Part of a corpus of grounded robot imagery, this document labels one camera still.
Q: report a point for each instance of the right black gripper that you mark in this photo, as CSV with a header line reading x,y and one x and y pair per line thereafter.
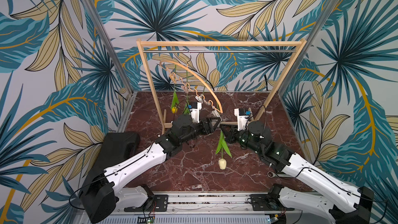
x,y
235,134

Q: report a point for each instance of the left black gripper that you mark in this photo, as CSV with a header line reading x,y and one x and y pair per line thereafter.
x,y
210,129

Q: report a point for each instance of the white tulip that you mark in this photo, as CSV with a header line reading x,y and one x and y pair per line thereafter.
x,y
223,149

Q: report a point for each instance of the yellow tulip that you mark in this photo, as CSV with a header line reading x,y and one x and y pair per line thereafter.
x,y
175,100

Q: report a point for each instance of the tan wavy clothes hanger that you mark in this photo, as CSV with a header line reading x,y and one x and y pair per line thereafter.
x,y
197,81

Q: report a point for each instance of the pink tulip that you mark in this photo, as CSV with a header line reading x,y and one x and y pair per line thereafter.
x,y
203,96

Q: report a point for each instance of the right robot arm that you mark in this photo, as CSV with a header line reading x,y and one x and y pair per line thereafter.
x,y
336,201

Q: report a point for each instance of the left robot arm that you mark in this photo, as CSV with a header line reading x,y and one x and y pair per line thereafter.
x,y
101,192

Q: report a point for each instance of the grey clothespin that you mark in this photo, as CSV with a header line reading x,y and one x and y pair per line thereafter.
x,y
216,113

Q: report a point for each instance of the white clothespin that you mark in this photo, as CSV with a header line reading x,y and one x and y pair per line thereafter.
x,y
198,98

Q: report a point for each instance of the beige clothespin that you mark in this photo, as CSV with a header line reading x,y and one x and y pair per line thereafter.
x,y
173,77

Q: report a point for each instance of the silver wrench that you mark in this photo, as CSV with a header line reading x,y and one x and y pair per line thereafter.
x,y
271,174

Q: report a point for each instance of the metal rack rod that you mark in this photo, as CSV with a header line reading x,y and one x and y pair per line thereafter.
x,y
217,51

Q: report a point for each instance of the black case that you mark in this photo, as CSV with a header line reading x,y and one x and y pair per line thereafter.
x,y
116,148

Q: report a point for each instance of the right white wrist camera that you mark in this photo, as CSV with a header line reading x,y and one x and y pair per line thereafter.
x,y
243,115

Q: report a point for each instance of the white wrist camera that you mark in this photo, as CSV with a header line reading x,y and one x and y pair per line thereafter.
x,y
243,115
194,109

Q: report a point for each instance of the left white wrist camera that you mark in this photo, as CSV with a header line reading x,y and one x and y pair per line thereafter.
x,y
194,109

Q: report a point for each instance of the aluminium front rail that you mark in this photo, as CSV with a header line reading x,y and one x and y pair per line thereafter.
x,y
213,208

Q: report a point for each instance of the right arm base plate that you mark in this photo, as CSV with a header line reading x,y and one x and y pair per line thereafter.
x,y
263,202

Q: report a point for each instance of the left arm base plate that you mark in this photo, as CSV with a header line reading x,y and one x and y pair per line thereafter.
x,y
157,203

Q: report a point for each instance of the wooden clothes rack frame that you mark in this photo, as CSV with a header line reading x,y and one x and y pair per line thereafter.
x,y
297,45

